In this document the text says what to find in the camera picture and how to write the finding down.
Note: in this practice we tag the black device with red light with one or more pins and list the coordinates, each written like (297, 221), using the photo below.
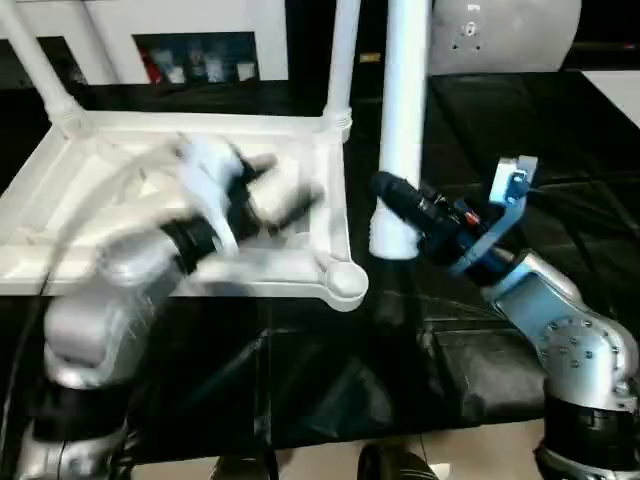
(605, 55)

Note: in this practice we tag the white cabinet with glass doors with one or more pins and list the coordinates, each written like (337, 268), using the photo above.
(175, 15)

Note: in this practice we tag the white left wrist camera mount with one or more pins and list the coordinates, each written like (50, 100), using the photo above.
(205, 180)

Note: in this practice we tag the black right robot foot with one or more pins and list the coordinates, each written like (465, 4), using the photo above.
(395, 465)

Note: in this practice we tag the black work mat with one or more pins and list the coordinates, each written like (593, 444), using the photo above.
(525, 150)

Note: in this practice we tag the black left robot foot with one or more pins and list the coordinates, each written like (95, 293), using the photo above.
(240, 467)

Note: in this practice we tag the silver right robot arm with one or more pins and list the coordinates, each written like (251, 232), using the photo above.
(565, 340)

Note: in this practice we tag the small white box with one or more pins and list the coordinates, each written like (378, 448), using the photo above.
(246, 72)

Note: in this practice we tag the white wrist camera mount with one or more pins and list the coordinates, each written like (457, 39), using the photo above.
(205, 180)
(510, 200)

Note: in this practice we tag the red box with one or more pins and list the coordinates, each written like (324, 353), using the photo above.
(148, 67)

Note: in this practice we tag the black box with gold label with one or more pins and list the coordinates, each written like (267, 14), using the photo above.
(370, 30)

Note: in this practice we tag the white plastic table top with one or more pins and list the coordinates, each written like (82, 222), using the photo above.
(150, 125)

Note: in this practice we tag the white plastic table leg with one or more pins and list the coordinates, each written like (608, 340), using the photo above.
(40, 65)
(342, 65)
(402, 100)

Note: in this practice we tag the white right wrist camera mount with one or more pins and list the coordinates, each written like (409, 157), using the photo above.
(510, 200)

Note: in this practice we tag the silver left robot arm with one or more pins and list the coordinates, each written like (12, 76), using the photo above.
(115, 300)

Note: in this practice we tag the black robot foot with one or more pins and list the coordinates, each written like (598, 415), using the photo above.
(240, 467)
(395, 465)

